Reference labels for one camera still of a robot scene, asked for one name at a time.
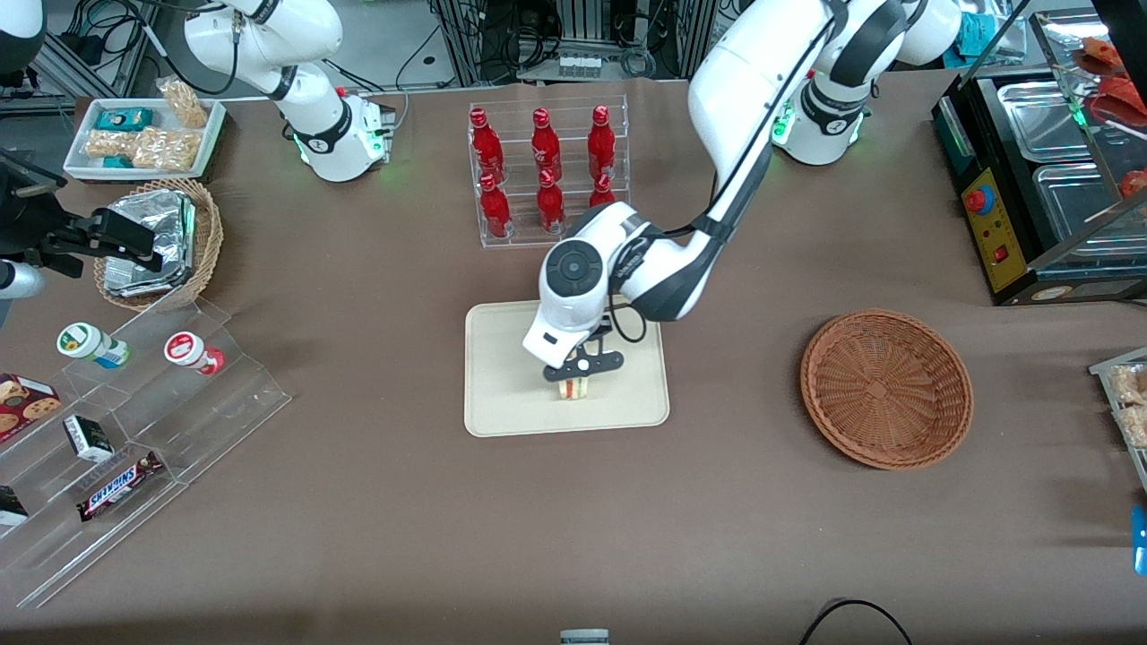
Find metal tray with snacks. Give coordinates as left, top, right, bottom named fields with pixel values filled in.
left=1088, top=347, right=1147, bottom=495

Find red lid yogurt bottle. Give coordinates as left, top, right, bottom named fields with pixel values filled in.
left=163, top=331, right=227, bottom=376

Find cream rectangular serving tray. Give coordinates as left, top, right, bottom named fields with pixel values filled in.
left=463, top=300, right=671, bottom=439

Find brown round wicker basket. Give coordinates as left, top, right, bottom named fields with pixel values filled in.
left=799, top=309, right=975, bottom=472

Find small black white box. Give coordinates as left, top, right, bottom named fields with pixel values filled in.
left=62, top=414, right=116, bottom=464

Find black cable loop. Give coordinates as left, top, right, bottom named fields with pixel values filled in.
left=797, top=598, right=916, bottom=645

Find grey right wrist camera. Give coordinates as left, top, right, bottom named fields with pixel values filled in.
left=0, top=260, right=45, bottom=301

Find clear bag of nuts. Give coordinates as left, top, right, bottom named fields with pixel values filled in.
left=156, top=76, right=212, bottom=130

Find white rectangular snack tray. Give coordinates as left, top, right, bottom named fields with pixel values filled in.
left=63, top=97, right=228, bottom=184

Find tan wicker basket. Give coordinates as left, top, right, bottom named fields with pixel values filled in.
left=93, top=177, right=225, bottom=314

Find Snickers chocolate bar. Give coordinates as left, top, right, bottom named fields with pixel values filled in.
left=75, top=450, right=166, bottom=524

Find clear acrylic bottle rack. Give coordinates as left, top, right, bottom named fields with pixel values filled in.
left=467, top=93, right=634, bottom=251

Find teal snack box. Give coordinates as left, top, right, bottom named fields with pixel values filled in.
left=95, top=107, right=156, bottom=133

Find steel food pan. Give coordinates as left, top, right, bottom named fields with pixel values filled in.
left=1034, top=161, right=1147, bottom=270
left=996, top=79, right=1099, bottom=165

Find green lid yogurt bottle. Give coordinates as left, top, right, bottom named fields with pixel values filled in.
left=56, top=322, right=132, bottom=371

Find clear acrylic stepped shelf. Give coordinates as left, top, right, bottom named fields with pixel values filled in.
left=0, top=296, right=293, bottom=611

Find small clear snack bag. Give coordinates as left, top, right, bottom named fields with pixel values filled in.
left=84, top=130, right=140, bottom=161

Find silver foil wrapped packages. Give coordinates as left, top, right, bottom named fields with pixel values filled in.
left=102, top=189, right=197, bottom=298

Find red cookie box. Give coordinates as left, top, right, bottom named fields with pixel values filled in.
left=0, top=372, right=65, bottom=445

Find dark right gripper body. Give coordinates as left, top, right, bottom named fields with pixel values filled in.
left=0, top=148, right=71, bottom=261

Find black food warmer appliance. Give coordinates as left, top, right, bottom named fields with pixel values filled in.
left=929, top=7, right=1147, bottom=308

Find teal cloth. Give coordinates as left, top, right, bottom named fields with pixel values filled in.
left=955, top=11, right=1015, bottom=56

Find large clear snack bag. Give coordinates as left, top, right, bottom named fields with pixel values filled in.
left=132, top=126, right=203, bottom=174

